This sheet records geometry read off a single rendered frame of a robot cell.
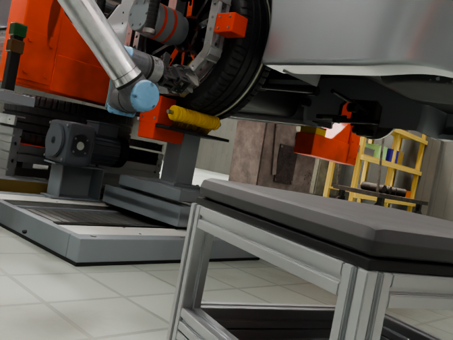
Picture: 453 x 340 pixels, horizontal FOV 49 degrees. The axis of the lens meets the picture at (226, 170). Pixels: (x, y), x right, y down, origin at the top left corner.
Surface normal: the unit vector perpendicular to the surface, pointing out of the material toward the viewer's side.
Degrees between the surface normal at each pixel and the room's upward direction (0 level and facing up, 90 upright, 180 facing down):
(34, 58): 90
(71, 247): 90
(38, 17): 90
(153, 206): 90
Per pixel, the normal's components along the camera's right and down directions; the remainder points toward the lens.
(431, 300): 0.47, 0.11
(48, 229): -0.66, -0.11
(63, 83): 0.73, 0.15
